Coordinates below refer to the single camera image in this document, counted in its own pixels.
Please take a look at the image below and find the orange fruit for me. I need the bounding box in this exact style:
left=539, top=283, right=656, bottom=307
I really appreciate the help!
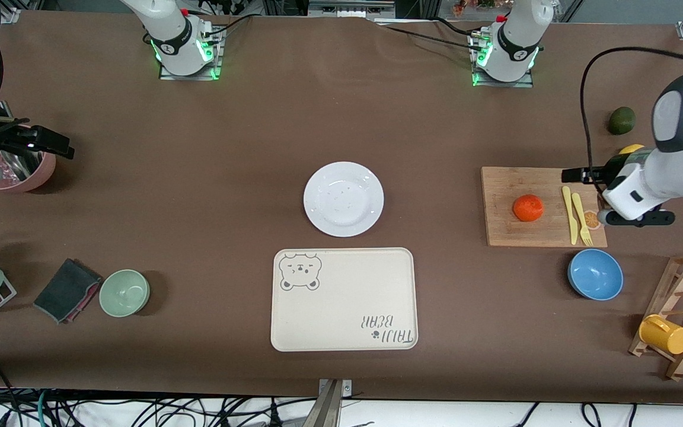
left=512, top=194, right=544, bottom=222

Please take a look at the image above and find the white round plate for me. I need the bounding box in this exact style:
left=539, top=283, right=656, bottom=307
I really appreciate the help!
left=303, top=161, right=385, bottom=238

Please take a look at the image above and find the metal scoop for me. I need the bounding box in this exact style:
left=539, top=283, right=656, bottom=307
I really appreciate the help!
left=0, top=148, right=43, bottom=181

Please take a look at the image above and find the pink bowl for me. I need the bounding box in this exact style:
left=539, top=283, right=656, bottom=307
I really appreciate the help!
left=0, top=123, right=56, bottom=193

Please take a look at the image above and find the yellow plastic fork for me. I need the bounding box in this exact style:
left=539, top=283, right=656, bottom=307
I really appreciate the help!
left=572, top=192, right=593, bottom=247

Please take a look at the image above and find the yellow plastic knife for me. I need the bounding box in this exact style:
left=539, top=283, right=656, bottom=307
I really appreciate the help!
left=561, top=186, right=579, bottom=246

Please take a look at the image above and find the dark green avocado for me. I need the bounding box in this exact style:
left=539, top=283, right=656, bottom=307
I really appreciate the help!
left=608, top=106, right=637, bottom=136

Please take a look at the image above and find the wooden cutting board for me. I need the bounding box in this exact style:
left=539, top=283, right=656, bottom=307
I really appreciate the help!
left=481, top=167, right=608, bottom=248

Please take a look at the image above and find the blue bowl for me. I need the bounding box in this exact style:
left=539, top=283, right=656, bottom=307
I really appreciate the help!
left=567, top=248, right=624, bottom=301

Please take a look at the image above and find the dark grey folded cloth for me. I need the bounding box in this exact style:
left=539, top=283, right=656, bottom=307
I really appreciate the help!
left=33, top=258, right=103, bottom=324

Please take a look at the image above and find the yellow mug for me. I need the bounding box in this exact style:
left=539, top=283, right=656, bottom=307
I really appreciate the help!
left=639, top=314, right=683, bottom=355

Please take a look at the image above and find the pale green bowl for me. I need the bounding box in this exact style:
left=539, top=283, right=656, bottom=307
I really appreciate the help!
left=99, top=269, right=151, bottom=318

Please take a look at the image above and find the cream tray with bear print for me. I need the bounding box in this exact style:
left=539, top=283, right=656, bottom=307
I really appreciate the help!
left=270, top=247, right=419, bottom=352

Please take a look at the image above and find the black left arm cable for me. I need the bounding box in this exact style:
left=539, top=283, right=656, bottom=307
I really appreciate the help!
left=580, top=46, right=683, bottom=176

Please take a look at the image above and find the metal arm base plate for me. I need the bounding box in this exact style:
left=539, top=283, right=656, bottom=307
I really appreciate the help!
left=471, top=33, right=535, bottom=88
left=159, top=27, right=224, bottom=81

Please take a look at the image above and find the black base cable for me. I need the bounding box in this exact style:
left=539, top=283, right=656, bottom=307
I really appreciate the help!
left=374, top=18, right=484, bottom=51
left=202, top=13, right=254, bottom=39

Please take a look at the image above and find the teal floor cable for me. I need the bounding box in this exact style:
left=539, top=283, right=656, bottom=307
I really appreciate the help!
left=36, top=390, right=52, bottom=427

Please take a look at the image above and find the aluminium frame structure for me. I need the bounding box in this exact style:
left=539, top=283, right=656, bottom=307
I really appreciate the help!
left=261, top=0, right=437, bottom=18

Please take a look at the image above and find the metal mount bracket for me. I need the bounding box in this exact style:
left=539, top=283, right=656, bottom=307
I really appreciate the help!
left=303, top=379, right=354, bottom=427

